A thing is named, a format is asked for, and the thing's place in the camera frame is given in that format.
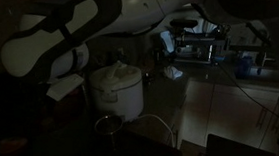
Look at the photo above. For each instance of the white wrist mount plate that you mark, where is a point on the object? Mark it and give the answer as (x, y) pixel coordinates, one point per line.
(65, 87)

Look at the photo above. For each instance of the orange round object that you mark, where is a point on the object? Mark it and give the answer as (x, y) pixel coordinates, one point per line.
(12, 146)

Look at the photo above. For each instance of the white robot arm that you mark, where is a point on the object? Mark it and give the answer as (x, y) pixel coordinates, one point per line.
(130, 8)

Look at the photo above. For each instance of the blue plastic container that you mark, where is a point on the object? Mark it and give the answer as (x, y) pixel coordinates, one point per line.
(244, 67)

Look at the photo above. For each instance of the black flat screen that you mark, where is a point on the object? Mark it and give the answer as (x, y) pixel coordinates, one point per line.
(235, 149)

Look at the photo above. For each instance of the small steel pot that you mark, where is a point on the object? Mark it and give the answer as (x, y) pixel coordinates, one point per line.
(108, 125)

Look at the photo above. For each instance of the crumpled white cloth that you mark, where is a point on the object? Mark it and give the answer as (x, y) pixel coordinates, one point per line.
(172, 72)

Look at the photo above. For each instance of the dish drying rack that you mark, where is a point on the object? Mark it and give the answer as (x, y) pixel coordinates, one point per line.
(197, 45)

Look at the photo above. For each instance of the white rice cooker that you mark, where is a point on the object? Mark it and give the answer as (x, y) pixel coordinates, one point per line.
(117, 89)

